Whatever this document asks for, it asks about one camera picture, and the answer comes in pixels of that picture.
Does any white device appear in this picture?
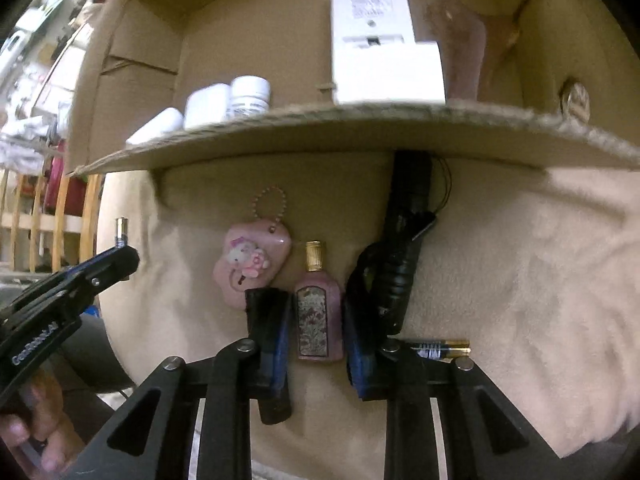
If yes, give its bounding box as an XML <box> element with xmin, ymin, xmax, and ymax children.
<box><xmin>329</xmin><ymin>0</ymin><xmax>417</xmax><ymax>58</ymax></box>

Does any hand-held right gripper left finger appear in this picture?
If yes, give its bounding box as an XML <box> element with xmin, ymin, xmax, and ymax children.
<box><xmin>75</xmin><ymin>287</ymin><xmax>296</xmax><ymax>480</ymax></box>

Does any beige bed sheet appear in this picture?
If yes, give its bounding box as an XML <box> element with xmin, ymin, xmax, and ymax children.
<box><xmin>95</xmin><ymin>157</ymin><xmax>640</xmax><ymax>480</ymax></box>

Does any black flashlight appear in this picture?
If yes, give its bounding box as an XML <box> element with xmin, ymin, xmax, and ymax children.
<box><xmin>349</xmin><ymin>150</ymin><xmax>453</xmax><ymax>337</ymax></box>

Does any plain white bottle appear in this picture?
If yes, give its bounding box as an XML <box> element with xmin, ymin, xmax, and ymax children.
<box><xmin>125</xmin><ymin>107</ymin><xmax>185</xmax><ymax>147</ymax></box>

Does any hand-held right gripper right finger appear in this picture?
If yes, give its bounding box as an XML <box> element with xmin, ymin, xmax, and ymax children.
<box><xmin>342</xmin><ymin>296</ymin><xmax>571</xmax><ymax>480</ymax></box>

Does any pink perfume bottle gold cap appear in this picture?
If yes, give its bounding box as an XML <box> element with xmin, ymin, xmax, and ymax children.
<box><xmin>292</xmin><ymin>241</ymin><xmax>346</xmax><ymax>362</ymax></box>

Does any pink cartoon keychain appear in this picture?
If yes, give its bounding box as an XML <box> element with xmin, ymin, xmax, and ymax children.
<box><xmin>212</xmin><ymin>187</ymin><xmax>293</xmax><ymax>311</ymax></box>

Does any cardboard box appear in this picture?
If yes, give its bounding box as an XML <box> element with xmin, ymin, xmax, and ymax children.
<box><xmin>65</xmin><ymin>0</ymin><xmax>640</xmax><ymax>177</ymax></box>

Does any white pill bottle grey label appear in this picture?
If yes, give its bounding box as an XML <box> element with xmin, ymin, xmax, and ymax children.
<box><xmin>226</xmin><ymin>76</ymin><xmax>272</xmax><ymax>120</ymax></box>

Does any person's left hand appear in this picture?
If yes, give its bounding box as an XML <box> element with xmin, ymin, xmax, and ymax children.
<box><xmin>0</xmin><ymin>372</ymin><xmax>87</xmax><ymax>477</ymax></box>

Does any yellow wooden rack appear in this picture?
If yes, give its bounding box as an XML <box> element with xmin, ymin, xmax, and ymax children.
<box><xmin>0</xmin><ymin>166</ymin><xmax>104</xmax><ymax>275</ymax></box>

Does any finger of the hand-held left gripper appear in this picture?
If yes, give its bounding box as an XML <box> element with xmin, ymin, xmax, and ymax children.
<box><xmin>10</xmin><ymin>266</ymin><xmax>138</xmax><ymax>327</ymax></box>
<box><xmin>20</xmin><ymin>245</ymin><xmax>141</xmax><ymax>302</ymax></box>

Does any round metal coin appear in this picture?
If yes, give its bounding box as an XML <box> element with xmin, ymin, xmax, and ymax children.
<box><xmin>561</xmin><ymin>79</ymin><xmax>592</xmax><ymax>122</ymax></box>

